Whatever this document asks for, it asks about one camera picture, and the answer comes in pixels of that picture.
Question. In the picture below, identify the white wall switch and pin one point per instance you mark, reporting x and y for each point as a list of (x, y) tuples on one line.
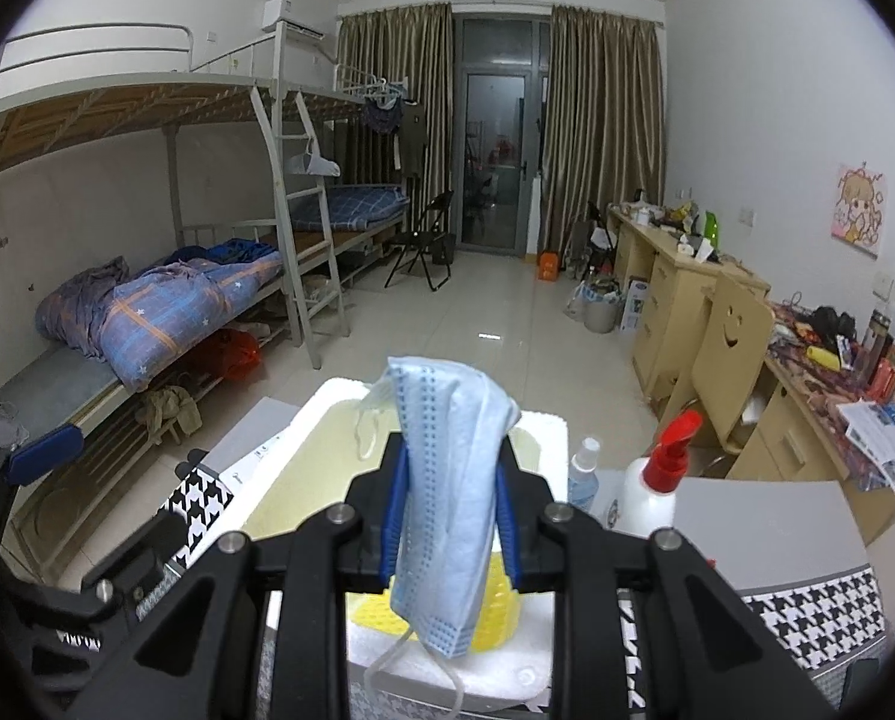
[(883, 287)]

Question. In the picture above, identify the red plastic bag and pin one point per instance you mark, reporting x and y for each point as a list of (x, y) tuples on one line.
[(237, 352)]

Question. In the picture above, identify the white bottle red pump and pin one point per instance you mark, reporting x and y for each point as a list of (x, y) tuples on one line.
[(646, 502)]

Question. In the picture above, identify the dark hanging clothes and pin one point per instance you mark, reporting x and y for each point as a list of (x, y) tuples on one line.
[(387, 127)]

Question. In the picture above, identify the orange container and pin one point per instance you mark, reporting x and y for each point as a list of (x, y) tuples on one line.
[(549, 267)]

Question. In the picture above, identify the white hanging pouch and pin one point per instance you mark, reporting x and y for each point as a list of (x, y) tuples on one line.
[(314, 165)]

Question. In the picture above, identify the white metal bed ladder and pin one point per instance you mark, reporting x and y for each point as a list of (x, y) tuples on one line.
[(308, 262)]

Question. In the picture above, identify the blue plaid quilt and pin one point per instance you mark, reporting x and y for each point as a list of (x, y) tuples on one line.
[(169, 315)]

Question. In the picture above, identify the white foam box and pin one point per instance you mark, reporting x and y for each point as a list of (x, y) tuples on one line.
[(545, 439)]

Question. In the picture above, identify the brown curtain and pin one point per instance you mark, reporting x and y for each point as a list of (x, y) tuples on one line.
[(605, 127), (402, 52)]

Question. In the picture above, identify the glass balcony door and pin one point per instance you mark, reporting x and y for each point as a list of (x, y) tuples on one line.
[(500, 127)]

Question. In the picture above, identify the white clothes hangers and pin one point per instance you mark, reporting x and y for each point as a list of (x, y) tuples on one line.
[(372, 84)]

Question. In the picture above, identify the white blue carton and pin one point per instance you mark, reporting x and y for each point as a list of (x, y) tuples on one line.
[(635, 306)]

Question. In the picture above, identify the small clear spray bottle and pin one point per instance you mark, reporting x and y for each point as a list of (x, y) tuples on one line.
[(584, 480)]

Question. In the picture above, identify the row of toiletry bottles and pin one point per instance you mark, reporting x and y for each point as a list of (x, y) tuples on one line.
[(894, 375)]

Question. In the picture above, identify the blue plaid mattress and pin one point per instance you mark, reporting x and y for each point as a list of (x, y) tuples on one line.
[(353, 206)]

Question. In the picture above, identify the dark blue clothes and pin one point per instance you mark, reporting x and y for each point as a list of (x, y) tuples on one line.
[(226, 249)]

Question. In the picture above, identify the yellow tube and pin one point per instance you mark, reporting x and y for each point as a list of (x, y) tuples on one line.
[(825, 358)]

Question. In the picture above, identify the purple grey blanket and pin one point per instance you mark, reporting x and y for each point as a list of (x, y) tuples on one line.
[(79, 300)]

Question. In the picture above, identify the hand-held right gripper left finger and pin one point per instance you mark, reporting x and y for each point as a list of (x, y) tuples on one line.
[(396, 510)]

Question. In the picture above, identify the yellow foam net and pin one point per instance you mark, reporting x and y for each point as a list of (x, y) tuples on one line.
[(501, 619)]

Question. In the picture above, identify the cartoon wall poster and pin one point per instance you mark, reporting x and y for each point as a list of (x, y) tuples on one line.
[(858, 210)]

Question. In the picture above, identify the clear plastic bag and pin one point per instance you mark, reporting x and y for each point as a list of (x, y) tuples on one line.
[(576, 301)]

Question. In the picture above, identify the wooden smiley chair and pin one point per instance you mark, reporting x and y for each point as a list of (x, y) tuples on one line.
[(728, 360)]

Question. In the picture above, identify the white air conditioner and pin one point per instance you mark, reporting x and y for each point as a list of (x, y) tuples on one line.
[(289, 15)]

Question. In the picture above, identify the long wooden desk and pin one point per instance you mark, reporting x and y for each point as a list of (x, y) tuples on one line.
[(668, 315)]

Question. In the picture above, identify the large white metal bunk bed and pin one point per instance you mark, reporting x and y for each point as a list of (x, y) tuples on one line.
[(117, 112)]

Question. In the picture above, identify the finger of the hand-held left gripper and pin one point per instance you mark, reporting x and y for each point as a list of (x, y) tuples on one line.
[(46, 451)]

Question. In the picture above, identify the grey mattress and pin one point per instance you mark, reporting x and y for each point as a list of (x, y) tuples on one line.
[(49, 390)]

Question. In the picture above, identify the houndstooth patterned table cloth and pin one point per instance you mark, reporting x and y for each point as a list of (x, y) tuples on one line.
[(815, 622)]

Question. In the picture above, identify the black folding chair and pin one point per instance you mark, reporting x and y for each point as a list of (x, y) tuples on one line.
[(421, 244)]

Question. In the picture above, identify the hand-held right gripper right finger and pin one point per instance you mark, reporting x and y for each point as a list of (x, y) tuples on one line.
[(506, 532)]

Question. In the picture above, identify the blue face mask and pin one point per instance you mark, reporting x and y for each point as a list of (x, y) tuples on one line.
[(447, 465)]

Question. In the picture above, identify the wooden desk with patterned cloth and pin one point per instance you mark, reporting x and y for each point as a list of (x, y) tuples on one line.
[(792, 435)]

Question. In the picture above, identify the metal bucket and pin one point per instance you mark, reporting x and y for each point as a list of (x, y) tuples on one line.
[(602, 313)]

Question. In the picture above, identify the white printed paper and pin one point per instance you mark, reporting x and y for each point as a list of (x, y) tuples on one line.
[(875, 435)]

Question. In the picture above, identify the khaki clothes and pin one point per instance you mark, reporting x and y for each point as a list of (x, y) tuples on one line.
[(169, 409)]

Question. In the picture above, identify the green bottle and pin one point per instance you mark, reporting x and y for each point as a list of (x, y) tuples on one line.
[(710, 226)]

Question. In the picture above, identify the small white metal bunk bed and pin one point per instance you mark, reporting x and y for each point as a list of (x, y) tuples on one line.
[(357, 240)]

